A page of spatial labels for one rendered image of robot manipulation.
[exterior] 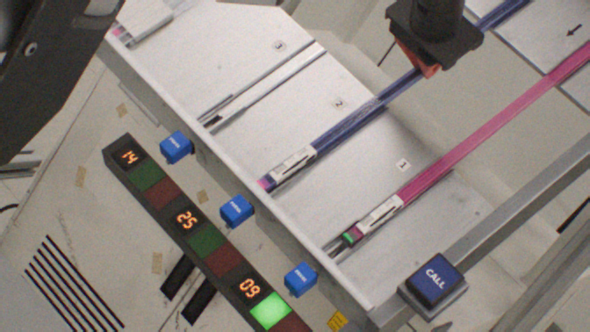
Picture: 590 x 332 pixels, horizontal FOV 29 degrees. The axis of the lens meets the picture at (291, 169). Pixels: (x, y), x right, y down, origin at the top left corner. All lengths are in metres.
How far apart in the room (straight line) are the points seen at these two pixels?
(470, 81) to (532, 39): 1.85
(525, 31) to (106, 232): 0.76
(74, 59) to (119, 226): 1.12
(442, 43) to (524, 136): 1.94
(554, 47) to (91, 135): 0.78
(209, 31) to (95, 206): 0.53
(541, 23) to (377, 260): 0.39
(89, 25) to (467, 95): 2.65
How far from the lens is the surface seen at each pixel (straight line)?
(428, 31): 1.29
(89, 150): 1.86
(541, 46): 1.45
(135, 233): 1.81
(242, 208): 1.28
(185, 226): 1.29
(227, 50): 1.41
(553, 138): 3.21
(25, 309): 1.14
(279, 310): 1.25
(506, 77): 3.25
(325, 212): 1.29
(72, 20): 0.69
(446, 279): 1.22
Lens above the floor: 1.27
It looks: 23 degrees down
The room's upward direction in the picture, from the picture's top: 36 degrees clockwise
